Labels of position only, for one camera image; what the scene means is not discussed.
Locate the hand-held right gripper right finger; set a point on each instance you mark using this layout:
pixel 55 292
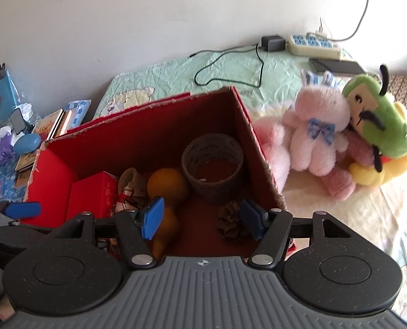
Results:
pixel 253 219

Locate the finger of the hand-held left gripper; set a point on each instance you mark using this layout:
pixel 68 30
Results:
pixel 25 209

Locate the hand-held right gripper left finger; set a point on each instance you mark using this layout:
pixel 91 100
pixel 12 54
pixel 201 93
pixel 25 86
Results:
pixel 153 219

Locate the brown pine cone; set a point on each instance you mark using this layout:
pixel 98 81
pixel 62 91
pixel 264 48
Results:
pixel 229 224

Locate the orange gourd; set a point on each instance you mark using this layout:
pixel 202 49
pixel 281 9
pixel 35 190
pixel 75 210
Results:
pixel 167 185

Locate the red white tasselled charm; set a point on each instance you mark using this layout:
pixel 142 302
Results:
pixel 129 181

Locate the grey printed tape roll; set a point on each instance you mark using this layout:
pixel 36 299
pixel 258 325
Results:
pixel 206 192

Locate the red gift box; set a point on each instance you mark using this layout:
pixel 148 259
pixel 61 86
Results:
pixel 90 195

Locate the red cardboard box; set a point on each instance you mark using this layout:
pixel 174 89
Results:
pixel 148 133

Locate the blue checkered cloth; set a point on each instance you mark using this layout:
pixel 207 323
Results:
pixel 7 180

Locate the purple toy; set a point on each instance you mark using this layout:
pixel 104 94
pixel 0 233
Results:
pixel 4 150

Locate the blue glasses case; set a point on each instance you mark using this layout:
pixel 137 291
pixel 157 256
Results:
pixel 26 144

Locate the large pink plush toy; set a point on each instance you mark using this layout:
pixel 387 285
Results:
pixel 275 150

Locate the white crumpled plastic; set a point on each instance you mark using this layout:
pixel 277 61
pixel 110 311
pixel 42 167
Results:
pixel 3 132

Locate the red orange cover book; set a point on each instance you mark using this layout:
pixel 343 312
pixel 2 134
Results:
pixel 47 123

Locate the small standing mirror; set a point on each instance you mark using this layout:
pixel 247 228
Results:
pixel 17 120

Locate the stack of books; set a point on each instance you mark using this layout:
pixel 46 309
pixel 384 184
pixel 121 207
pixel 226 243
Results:
pixel 68 121

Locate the pink plush bunny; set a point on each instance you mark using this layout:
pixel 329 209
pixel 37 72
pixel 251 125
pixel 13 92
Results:
pixel 316 133

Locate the light blue tissue packet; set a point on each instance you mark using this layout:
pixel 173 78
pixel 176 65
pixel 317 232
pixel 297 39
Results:
pixel 80 111

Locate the light blue clipped notebook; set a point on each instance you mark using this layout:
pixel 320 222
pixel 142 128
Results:
pixel 1 96

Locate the light green printed quilt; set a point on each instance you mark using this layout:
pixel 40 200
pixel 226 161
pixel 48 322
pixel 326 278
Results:
pixel 176 75

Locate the green plush toy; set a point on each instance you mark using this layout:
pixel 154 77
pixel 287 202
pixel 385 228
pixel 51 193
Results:
pixel 385 123

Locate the black power bank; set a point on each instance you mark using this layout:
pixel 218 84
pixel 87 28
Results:
pixel 337 66

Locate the black power adapter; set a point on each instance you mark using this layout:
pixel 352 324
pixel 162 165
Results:
pixel 273 43

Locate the white blue power strip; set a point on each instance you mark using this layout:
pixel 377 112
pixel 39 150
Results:
pixel 309 46

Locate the white charger plug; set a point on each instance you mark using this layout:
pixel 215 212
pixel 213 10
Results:
pixel 321 33

